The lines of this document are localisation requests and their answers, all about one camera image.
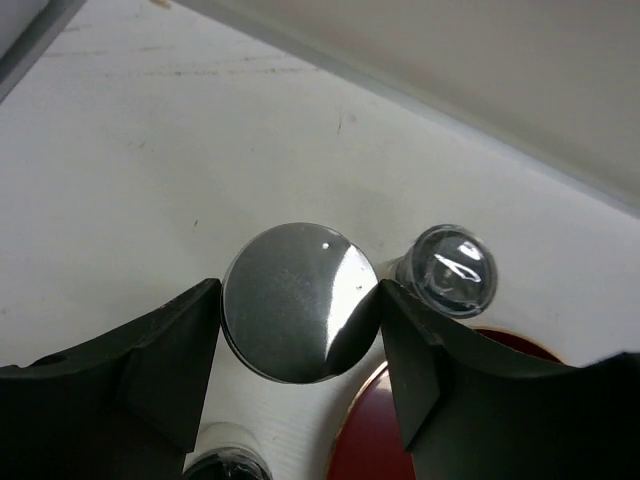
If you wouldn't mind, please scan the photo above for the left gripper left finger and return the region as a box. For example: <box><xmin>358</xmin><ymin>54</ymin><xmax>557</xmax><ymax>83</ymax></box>
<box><xmin>1</xmin><ymin>279</ymin><xmax>221</xmax><ymax>479</ymax></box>

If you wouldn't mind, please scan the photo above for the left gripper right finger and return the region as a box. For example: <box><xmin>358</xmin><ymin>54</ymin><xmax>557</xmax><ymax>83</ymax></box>
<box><xmin>379</xmin><ymin>280</ymin><xmax>639</xmax><ymax>479</ymax></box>

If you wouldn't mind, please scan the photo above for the silver-lid spice jar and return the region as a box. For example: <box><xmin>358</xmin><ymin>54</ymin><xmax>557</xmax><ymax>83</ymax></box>
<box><xmin>221</xmin><ymin>222</ymin><xmax>380</xmax><ymax>384</ymax></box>

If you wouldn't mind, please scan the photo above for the left dark-cap grinder jar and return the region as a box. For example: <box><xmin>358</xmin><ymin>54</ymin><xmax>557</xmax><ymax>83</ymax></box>
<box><xmin>181</xmin><ymin>422</ymin><xmax>273</xmax><ymax>480</ymax></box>

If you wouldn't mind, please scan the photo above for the dark-cap grinder jar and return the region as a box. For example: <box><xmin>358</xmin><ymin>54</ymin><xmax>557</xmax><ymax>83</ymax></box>
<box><xmin>181</xmin><ymin>422</ymin><xmax>273</xmax><ymax>480</ymax></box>
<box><xmin>392</xmin><ymin>224</ymin><xmax>498</xmax><ymax>319</ymax></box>

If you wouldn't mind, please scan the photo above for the red round tray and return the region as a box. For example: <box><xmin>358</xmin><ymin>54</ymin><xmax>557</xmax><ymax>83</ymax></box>
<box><xmin>326</xmin><ymin>322</ymin><xmax>575</xmax><ymax>479</ymax></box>

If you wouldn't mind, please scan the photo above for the back dark-cap grinder jar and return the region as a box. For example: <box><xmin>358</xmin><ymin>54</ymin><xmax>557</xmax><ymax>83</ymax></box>
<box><xmin>392</xmin><ymin>224</ymin><xmax>498</xmax><ymax>319</ymax></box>

